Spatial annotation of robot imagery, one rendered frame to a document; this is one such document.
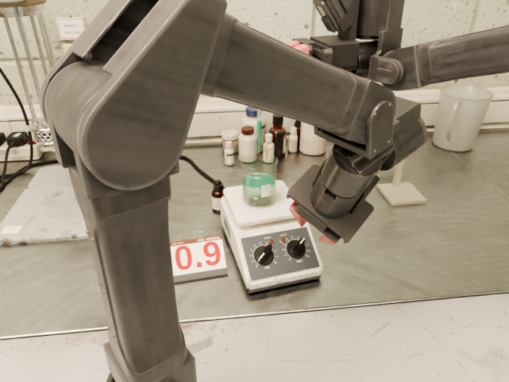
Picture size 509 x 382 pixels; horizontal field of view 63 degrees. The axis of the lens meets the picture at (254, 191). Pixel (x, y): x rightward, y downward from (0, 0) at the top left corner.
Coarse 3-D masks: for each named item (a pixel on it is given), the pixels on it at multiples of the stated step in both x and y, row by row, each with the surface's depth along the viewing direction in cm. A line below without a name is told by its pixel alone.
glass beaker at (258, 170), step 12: (240, 156) 71; (252, 156) 72; (264, 156) 72; (252, 168) 67; (264, 168) 67; (252, 180) 68; (264, 180) 68; (252, 192) 69; (264, 192) 69; (252, 204) 71; (264, 204) 71
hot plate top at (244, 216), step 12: (276, 180) 79; (228, 192) 76; (240, 192) 76; (276, 192) 76; (228, 204) 73; (240, 204) 72; (276, 204) 72; (288, 204) 72; (240, 216) 69; (252, 216) 69; (264, 216) 69; (276, 216) 69; (288, 216) 70
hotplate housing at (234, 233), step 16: (224, 208) 75; (224, 224) 77; (256, 224) 70; (272, 224) 70; (288, 224) 70; (304, 224) 70; (240, 240) 67; (240, 256) 66; (304, 272) 67; (320, 272) 67; (256, 288) 65; (272, 288) 66
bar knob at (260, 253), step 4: (268, 244) 66; (260, 248) 67; (264, 248) 67; (268, 248) 65; (256, 252) 66; (260, 252) 66; (264, 252) 65; (268, 252) 65; (272, 252) 67; (256, 256) 66; (260, 256) 65; (264, 256) 65; (268, 256) 66; (272, 256) 66; (256, 260) 66; (260, 260) 65; (264, 260) 66; (268, 260) 66; (272, 260) 66; (264, 264) 66
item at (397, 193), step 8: (400, 168) 91; (400, 176) 92; (384, 184) 94; (392, 184) 94; (400, 184) 94; (408, 184) 94; (384, 192) 91; (392, 192) 91; (400, 192) 91; (408, 192) 91; (416, 192) 91; (392, 200) 88; (400, 200) 88; (408, 200) 88; (416, 200) 88; (424, 200) 88
